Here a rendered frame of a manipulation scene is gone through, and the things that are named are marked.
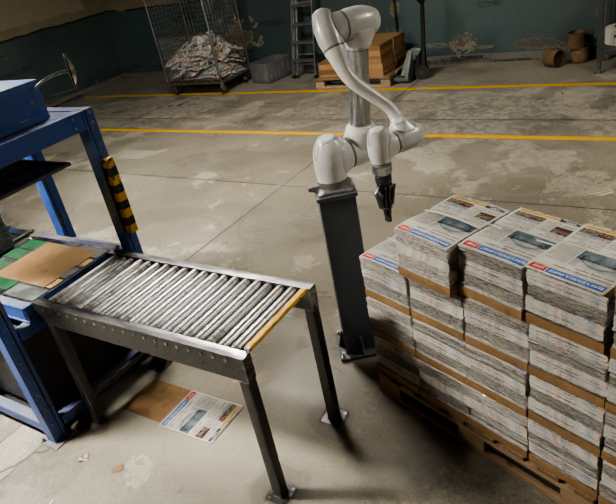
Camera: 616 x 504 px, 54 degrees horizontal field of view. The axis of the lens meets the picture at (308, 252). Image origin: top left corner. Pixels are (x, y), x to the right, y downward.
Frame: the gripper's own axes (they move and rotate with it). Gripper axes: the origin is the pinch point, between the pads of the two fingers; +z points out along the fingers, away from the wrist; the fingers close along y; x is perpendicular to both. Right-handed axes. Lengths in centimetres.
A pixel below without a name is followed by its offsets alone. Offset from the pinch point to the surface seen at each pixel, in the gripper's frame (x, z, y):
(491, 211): -50, -10, 10
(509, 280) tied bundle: -78, -2, -18
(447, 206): -31.9, -10.1, 4.5
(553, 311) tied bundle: -95, 3, -19
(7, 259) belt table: 180, 16, -136
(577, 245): -90, -11, 2
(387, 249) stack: -5.2, 13.3, -7.8
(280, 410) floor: 32, 96, -63
